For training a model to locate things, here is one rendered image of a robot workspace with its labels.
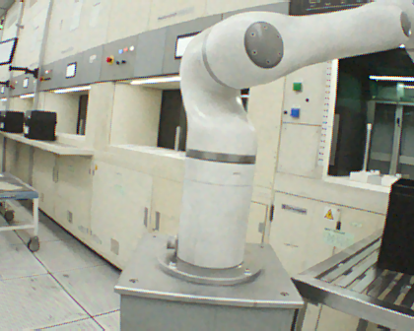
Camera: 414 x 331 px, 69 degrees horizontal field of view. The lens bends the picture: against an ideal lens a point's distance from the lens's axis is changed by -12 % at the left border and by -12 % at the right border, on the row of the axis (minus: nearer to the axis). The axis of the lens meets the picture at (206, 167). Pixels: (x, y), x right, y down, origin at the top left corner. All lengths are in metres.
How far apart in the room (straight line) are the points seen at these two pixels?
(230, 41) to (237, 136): 0.14
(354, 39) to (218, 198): 0.42
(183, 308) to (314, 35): 0.51
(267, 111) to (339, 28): 0.74
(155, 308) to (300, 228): 0.87
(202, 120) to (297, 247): 0.87
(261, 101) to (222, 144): 0.89
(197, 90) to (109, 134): 1.78
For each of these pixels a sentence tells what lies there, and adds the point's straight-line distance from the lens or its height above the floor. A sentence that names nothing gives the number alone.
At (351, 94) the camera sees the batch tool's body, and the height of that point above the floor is 1.27.
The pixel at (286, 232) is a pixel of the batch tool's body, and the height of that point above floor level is 0.65.
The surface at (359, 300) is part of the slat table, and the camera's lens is 0.57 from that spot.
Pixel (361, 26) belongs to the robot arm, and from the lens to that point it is 0.74.
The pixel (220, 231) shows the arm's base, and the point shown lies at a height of 0.84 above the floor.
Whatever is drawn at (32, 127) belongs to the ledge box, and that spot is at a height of 0.91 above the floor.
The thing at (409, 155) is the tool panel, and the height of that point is 1.01.
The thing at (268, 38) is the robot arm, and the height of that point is 1.13.
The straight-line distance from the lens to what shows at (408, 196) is 0.70.
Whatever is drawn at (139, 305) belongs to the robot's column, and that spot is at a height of 0.73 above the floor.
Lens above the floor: 0.99
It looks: 6 degrees down
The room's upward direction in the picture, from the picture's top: 6 degrees clockwise
